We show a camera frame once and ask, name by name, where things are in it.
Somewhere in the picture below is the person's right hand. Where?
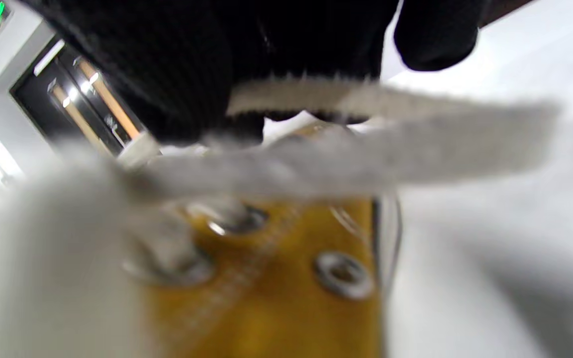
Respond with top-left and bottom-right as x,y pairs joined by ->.
18,0 -> 488,146

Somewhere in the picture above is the white shoe lace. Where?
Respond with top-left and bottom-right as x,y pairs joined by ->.
0,75 -> 561,358

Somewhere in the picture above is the yellow canvas shoe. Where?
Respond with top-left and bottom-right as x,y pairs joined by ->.
137,124 -> 401,358

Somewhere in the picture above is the black door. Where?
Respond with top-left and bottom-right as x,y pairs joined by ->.
10,37 -> 148,157

